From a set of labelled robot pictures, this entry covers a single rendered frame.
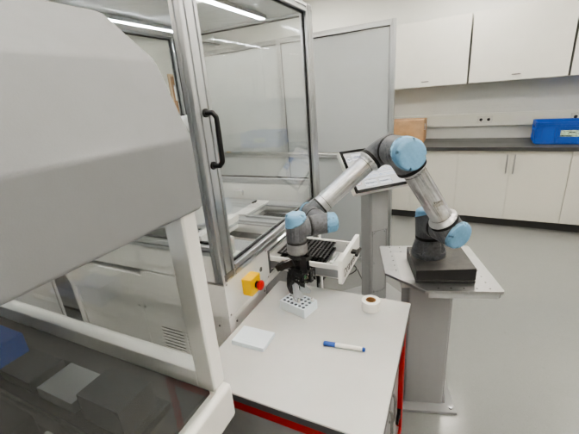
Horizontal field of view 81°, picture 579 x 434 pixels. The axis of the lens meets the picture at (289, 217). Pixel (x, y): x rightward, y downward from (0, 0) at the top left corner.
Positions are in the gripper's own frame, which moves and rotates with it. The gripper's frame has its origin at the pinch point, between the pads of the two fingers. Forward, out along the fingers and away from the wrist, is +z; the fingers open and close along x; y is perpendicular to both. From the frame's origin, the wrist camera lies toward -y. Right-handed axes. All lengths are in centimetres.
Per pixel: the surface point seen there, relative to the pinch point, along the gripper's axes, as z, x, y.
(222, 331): 9.6, -23.5, -19.0
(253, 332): 3.9, -21.6, -2.8
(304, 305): 1.8, -0.4, 4.0
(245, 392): 5.5, -40.4, 12.6
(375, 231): 20, 118, -26
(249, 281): -9.3, -12.1, -12.8
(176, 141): -68, -52, 20
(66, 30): -87, -63, 13
